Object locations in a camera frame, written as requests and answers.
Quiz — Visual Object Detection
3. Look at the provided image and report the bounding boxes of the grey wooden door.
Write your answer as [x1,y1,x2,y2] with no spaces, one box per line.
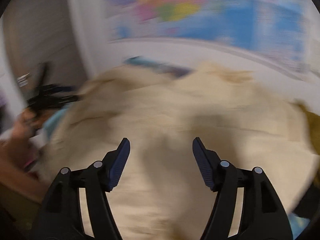
[3,0,87,95]

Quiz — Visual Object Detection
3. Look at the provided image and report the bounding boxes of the colourful wall map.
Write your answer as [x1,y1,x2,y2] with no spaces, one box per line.
[103,0,319,76]

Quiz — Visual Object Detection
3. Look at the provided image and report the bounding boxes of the olive brown garment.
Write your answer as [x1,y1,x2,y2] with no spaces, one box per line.
[293,102,319,155]

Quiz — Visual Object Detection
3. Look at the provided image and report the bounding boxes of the person's left hand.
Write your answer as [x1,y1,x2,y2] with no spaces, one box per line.
[1,108,54,170]

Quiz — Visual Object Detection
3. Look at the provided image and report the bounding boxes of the cream jacket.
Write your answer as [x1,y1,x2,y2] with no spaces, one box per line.
[40,63,319,239]

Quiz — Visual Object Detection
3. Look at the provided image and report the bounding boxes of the teal grey bed sheet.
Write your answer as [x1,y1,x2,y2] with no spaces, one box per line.
[43,56,191,141]

